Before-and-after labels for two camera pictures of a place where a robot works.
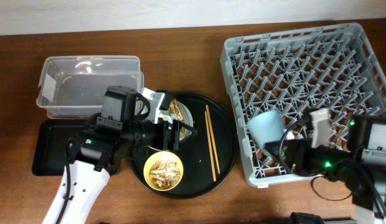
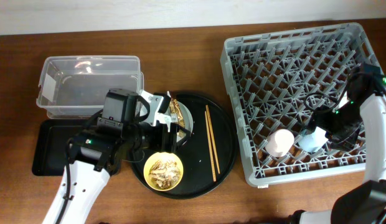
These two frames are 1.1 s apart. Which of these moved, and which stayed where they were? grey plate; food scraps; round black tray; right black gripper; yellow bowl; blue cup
Moved: right black gripper; blue cup
Stayed: round black tray; yellow bowl; food scraps; grey plate
